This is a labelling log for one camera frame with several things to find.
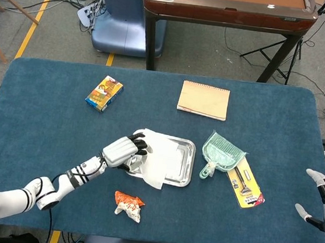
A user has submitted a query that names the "blue felt table cover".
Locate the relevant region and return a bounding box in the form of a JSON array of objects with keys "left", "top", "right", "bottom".
[{"left": 0, "top": 52, "right": 325, "bottom": 243}]

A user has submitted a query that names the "brown spiral notebook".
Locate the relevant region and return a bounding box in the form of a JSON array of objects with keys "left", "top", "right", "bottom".
[{"left": 176, "top": 79, "right": 232, "bottom": 122}]

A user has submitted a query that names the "razor in yellow package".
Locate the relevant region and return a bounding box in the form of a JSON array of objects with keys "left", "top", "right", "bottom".
[{"left": 222, "top": 157, "right": 271, "bottom": 212}]

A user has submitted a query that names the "brown mahjong table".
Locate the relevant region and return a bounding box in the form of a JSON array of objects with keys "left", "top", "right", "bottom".
[{"left": 134, "top": 0, "right": 321, "bottom": 89}]

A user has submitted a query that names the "crumpled orange snack wrapper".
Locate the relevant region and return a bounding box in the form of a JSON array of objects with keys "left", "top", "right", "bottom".
[{"left": 111, "top": 190, "right": 146, "bottom": 224}]

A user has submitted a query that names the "green plastic dustpan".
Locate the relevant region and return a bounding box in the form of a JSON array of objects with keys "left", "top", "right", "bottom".
[{"left": 198, "top": 129, "right": 251, "bottom": 185}]

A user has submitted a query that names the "blue machine base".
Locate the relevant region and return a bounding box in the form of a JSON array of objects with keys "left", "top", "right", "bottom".
[{"left": 89, "top": 0, "right": 170, "bottom": 61}]

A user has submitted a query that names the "white paper sheet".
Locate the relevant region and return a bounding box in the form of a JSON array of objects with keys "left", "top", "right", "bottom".
[{"left": 134, "top": 127, "right": 183, "bottom": 192}]

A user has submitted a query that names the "silver metal tray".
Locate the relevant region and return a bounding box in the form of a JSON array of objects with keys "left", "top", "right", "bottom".
[{"left": 121, "top": 127, "right": 198, "bottom": 189}]

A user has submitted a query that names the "white power strip with cables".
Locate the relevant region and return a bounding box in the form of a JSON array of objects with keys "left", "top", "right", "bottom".
[{"left": 75, "top": 3, "right": 99, "bottom": 29}]

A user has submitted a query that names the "colourful printed carton box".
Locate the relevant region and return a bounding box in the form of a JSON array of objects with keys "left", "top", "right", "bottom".
[{"left": 83, "top": 73, "right": 125, "bottom": 115}]

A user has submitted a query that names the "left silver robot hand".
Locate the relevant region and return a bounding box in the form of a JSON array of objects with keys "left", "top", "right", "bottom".
[{"left": 100, "top": 128, "right": 151, "bottom": 174}]

